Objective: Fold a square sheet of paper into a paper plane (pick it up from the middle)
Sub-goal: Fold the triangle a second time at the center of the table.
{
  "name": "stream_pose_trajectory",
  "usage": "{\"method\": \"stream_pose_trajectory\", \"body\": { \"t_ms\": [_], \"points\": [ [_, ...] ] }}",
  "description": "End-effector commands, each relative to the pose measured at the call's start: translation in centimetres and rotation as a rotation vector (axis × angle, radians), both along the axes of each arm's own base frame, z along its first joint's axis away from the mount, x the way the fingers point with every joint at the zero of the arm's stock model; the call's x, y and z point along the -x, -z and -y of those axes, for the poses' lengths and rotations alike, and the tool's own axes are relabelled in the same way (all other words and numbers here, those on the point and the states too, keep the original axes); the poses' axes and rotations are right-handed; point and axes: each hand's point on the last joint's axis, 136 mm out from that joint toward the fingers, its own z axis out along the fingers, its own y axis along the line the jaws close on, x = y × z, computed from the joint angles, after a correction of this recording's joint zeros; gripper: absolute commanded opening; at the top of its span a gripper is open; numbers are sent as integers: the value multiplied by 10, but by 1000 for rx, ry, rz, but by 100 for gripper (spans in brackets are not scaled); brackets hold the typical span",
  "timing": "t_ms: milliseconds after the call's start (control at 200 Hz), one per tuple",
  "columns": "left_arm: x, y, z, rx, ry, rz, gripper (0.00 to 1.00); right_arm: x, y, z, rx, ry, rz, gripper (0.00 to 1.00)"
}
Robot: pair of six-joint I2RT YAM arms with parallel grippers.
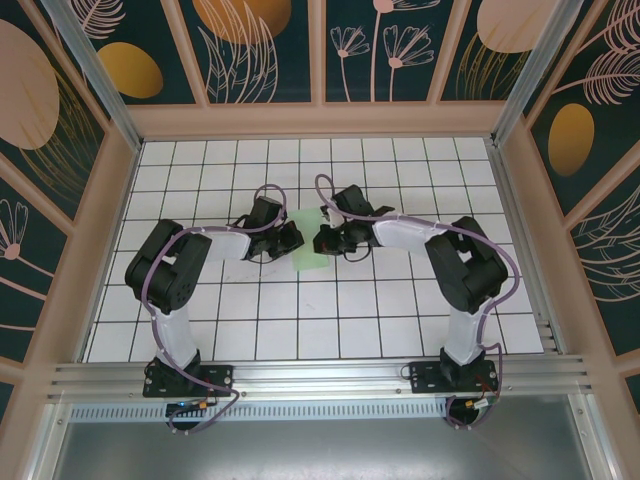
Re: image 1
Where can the light green paper sheet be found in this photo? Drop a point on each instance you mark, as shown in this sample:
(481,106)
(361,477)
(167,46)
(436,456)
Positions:
(307,264)

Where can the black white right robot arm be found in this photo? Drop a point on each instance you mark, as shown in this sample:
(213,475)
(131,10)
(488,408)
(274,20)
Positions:
(465,270)

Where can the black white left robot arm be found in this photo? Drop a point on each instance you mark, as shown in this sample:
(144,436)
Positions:
(165,275)

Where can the grey metal sheet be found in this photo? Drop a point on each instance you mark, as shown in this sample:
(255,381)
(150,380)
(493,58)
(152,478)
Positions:
(320,450)

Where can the black circuit board with LED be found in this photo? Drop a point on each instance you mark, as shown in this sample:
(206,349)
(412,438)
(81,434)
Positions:
(180,406)

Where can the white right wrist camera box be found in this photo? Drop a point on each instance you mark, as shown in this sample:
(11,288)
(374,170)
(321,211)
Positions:
(330,216)

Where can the wall panel with pink flowers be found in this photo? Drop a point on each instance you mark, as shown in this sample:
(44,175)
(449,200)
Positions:
(380,75)

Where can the wall panel orange circle leaves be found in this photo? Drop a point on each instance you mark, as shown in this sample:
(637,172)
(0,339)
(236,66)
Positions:
(280,60)

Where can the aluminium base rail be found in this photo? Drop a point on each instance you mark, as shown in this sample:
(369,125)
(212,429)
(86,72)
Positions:
(320,372)

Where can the aluminium side rail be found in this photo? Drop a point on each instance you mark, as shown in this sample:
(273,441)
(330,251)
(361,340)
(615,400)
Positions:
(522,240)

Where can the wall panel pink circle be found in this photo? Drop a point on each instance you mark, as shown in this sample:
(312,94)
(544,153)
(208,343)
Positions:
(475,75)

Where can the wall panel with orange oval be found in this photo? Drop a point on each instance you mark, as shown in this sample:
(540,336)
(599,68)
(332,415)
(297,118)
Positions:
(170,50)

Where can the aluminium corner post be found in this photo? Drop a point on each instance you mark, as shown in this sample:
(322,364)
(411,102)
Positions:
(530,75)
(100,80)

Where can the wall panel orange oval feather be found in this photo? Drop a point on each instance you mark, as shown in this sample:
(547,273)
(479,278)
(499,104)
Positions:
(590,150)

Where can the wall panel single pink flower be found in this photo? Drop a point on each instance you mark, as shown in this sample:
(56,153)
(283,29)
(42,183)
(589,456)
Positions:
(30,280)

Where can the wall panel large pink oval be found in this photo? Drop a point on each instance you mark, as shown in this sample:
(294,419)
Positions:
(30,100)

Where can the wall panel pink leaf outlines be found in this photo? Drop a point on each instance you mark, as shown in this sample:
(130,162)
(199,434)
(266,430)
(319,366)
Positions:
(615,270)

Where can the wall panel pink feather leaves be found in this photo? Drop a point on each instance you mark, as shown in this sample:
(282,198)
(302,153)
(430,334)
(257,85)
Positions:
(610,50)

